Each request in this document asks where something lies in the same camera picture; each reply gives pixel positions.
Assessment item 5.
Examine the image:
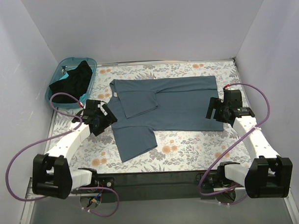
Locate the blue-grey t shirt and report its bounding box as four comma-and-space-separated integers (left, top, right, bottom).
109, 76, 224, 162

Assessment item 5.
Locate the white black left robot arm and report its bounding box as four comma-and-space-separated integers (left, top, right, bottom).
32, 99, 117, 199

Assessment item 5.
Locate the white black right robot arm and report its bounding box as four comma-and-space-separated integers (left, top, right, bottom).
206, 88, 293, 198

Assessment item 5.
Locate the teal cloth in bin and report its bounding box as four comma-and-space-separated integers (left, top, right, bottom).
79, 93, 86, 102

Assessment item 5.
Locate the black t shirt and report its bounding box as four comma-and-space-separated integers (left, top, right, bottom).
49, 60, 93, 100

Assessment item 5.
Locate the teal plastic bin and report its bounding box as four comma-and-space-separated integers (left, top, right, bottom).
43, 56, 99, 111

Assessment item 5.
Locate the floral table mat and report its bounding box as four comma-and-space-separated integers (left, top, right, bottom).
38, 58, 272, 177

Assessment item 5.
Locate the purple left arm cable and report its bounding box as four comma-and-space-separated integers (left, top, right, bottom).
1, 90, 121, 222

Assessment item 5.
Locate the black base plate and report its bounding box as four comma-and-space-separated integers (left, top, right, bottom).
92, 168, 242, 204

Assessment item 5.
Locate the aluminium frame rail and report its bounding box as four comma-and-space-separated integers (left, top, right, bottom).
25, 177, 37, 200

